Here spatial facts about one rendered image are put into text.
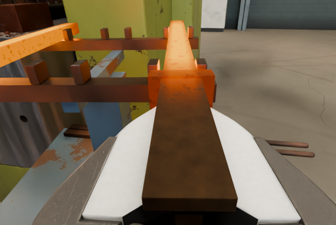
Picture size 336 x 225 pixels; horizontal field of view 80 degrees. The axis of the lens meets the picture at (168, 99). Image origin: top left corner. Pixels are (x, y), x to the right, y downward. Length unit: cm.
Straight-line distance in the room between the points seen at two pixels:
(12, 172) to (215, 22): 541
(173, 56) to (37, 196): 38
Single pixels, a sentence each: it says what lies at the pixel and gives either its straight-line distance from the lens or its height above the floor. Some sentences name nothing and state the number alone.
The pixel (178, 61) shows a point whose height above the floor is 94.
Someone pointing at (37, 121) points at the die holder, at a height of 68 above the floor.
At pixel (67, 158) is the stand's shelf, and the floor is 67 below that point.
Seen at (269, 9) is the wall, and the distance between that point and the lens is 648.
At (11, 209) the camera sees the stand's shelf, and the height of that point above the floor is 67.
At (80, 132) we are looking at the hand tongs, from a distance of 58.
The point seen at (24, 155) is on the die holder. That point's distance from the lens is 85.
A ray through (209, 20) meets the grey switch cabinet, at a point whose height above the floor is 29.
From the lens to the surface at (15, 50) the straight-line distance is 36.
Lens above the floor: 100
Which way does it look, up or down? 28 degrees down
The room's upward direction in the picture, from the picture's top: 2 degrees counter-clockwise
